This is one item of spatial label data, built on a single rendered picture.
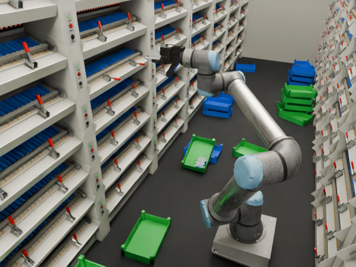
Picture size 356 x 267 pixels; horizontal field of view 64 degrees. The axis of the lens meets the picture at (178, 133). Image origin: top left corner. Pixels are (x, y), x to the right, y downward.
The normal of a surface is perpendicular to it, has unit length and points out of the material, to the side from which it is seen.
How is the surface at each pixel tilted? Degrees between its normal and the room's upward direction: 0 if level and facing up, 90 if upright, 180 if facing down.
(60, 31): 90
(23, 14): 112
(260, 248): 5
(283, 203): 0
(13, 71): 22
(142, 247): 0
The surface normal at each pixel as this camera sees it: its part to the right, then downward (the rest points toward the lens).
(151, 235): 0.02, -0.85
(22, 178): 0.36, -0.71
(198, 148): -0.13, -0.59
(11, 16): 0.85, 0.52
